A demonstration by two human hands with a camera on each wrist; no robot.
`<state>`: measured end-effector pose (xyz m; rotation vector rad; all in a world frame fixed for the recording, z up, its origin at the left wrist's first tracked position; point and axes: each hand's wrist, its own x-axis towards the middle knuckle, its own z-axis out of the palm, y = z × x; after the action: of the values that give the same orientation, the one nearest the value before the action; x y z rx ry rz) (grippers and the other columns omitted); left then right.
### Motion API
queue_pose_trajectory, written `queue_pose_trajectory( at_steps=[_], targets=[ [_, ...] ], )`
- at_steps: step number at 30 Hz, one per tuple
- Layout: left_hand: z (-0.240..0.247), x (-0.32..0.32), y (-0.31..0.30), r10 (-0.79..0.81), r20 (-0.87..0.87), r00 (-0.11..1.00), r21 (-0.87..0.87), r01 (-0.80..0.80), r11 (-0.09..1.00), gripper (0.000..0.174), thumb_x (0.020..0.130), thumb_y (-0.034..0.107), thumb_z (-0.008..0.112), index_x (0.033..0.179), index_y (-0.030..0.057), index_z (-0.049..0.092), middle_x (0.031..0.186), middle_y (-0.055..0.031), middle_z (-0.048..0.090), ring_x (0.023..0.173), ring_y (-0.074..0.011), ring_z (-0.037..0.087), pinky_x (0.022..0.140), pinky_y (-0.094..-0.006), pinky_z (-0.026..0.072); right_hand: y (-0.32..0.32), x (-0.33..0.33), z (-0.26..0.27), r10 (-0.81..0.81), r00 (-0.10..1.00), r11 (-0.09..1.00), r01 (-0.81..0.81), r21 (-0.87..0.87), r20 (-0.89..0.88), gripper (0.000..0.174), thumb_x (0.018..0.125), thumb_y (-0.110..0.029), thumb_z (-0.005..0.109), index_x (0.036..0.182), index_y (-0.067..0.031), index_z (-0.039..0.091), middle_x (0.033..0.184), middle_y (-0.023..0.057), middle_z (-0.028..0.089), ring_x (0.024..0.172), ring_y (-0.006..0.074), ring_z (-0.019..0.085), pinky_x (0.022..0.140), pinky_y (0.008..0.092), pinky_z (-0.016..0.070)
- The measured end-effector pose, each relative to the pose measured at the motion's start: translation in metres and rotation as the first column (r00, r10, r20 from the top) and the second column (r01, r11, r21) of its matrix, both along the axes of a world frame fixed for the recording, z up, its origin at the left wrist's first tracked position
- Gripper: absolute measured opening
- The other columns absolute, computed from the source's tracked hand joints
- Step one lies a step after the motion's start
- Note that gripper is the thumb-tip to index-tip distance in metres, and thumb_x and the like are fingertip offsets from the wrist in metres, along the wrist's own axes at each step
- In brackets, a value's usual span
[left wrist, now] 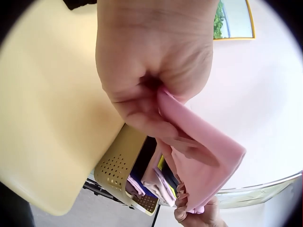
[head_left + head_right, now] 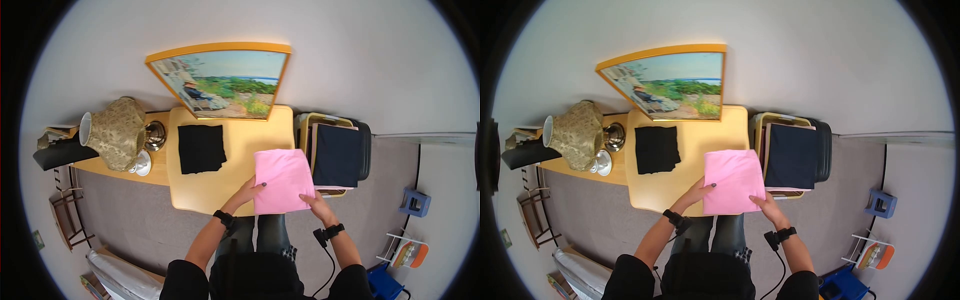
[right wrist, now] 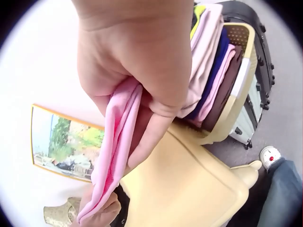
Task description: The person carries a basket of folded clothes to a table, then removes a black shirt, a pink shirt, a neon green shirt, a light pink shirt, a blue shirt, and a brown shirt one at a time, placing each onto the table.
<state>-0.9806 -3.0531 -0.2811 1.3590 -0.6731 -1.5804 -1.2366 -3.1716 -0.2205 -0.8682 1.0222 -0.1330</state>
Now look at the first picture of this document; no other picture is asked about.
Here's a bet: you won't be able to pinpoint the pink cloth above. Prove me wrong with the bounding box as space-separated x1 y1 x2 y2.
157 88 247 214

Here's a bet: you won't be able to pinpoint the person's left hand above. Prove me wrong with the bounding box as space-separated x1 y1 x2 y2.
95 0 220 138

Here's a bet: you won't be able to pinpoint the person's left fingers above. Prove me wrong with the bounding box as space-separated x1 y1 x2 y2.
111 89 183 138

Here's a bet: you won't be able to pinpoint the person's right fingers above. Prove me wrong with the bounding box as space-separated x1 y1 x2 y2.
177 182 190 205

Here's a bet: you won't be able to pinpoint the person's right hand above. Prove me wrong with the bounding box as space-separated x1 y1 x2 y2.
174 182 226 227

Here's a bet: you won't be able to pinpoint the cream plastic lid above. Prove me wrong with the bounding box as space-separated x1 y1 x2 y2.
0 0 125 216

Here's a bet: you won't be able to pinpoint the round white table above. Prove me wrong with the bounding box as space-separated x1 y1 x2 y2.
156 35 303 210

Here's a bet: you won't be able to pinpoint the pile of folded clothes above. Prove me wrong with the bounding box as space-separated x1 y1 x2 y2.
125 136 181 206

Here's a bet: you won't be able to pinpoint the person's right thumb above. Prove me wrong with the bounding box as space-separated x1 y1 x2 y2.
174 206 192 224

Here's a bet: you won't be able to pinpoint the yellow framed window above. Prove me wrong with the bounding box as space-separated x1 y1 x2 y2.
213 0 256 40

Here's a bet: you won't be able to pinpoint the cream perforated plastic basket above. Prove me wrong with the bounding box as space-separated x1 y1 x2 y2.
94 123 159 217

